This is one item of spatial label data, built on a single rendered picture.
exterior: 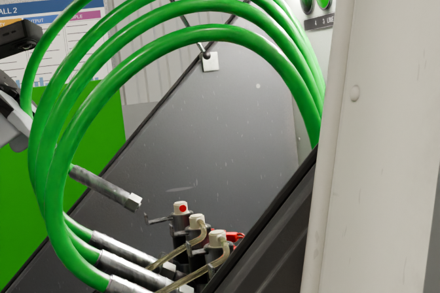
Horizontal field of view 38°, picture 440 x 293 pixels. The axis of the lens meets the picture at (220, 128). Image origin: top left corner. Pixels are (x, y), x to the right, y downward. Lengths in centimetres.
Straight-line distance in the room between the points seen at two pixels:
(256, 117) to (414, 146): 80
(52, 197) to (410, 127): 27
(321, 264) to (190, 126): 68
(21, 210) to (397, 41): 370
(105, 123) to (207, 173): 286
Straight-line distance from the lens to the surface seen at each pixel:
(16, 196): 396
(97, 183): 82
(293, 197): 43
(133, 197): 81
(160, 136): 106
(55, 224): 49
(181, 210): 75
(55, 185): 49
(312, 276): 41
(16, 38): 85
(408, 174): 32
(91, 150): 393
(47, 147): 56
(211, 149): 108
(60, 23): 82
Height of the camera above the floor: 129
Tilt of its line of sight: 5 degrees down
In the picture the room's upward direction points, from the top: 6 degrees counter-clockwise
